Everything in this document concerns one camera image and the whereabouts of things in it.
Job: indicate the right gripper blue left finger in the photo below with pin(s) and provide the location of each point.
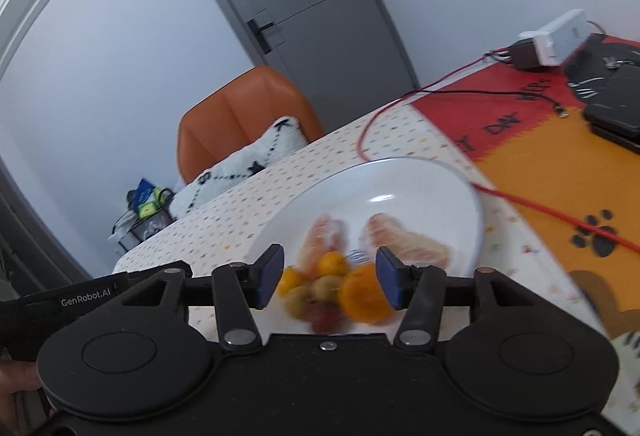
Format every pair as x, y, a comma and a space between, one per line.
237, 289

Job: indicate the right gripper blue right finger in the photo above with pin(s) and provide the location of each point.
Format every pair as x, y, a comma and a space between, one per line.
419, 292

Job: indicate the small kumquat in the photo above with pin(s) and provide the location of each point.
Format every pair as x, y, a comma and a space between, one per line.
291, 279
332, 263

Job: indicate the mandarin orange front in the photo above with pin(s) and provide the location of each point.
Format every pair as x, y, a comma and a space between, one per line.
361, 296

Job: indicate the green-brown round fruit back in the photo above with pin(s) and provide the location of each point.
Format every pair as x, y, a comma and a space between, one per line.
300, 301

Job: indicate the green-brown round fruit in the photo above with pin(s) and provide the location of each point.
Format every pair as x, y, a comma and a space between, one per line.
326, 289
300, 301

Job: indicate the peeled citrus segment large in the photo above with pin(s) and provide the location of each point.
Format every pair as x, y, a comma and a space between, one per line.
384, 231

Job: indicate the green-brown round fruit front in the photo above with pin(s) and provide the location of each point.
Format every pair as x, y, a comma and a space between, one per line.
326, 289

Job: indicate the red cherry tomato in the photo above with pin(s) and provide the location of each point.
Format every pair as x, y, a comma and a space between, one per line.
324, 318

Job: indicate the peeled citrus segment small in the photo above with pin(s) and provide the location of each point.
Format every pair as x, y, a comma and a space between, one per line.
325, 234

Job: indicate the person's left hand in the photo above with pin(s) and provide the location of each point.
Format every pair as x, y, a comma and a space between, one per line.
16, 377

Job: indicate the floral tablecloth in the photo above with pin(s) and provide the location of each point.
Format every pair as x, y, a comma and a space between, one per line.
223, 230

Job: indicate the white plate blue rim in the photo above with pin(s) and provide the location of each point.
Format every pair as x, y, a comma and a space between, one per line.
425, 197

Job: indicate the black metal shelf rack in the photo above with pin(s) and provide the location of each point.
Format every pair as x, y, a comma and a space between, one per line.
134, 227

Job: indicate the white black fluffy pillow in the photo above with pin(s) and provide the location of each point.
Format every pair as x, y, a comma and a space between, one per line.
283, 138

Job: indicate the orange chair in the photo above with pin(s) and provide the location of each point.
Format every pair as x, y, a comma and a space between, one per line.
236, 115

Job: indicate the red orange cat mat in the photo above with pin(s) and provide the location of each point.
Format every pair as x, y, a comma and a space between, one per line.
526, 133

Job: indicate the dark power adapter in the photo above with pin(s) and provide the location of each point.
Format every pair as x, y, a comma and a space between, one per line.
523, 55

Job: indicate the black box device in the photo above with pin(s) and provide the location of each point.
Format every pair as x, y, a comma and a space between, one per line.
614, 113

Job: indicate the white power strip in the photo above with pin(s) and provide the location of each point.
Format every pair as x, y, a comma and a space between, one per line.
555, 42

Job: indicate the grey door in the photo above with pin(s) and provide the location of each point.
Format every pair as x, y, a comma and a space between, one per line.
345, 56

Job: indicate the black door handle lock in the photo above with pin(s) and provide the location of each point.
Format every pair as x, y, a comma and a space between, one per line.
267, 36

